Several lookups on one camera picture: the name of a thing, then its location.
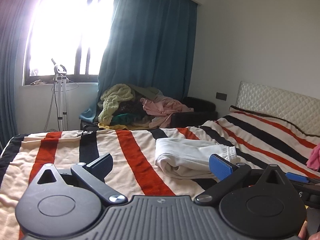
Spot white sweatpants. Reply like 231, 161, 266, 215
155, 138, 240, 179

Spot pink cloth at edge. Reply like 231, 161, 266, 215
306, 144, 320, 171

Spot striped bed blanket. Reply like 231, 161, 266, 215
1, 106, 319, 239

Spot green garment in pile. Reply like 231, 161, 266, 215
110, 113, 140, 126

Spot dark armchair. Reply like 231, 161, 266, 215
169, 97, 218, 128

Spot white quilted headboard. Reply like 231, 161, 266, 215
235, 81, 319, 135

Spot yellow-green knitted blanket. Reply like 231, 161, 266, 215
98, 83, 135, 125

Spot pink garment on pile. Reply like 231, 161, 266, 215
140, 95, 194, 128

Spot olive green garment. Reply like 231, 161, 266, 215
127, 84, 163, 100

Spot white garment steamer stand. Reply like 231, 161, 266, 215
43, 58, 80, 132

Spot teal right curtain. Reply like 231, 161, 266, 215
79, 0, 200, 122

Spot teal curtain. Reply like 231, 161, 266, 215
0, 0, 46, 147
79, 0, 200, 122

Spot teal left curtain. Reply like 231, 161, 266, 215
0, 0, 46, 147

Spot wall switch plate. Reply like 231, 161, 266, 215
216, 92, 227, 101

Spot window with dark frame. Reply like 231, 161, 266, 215
24, 0, 114, 85

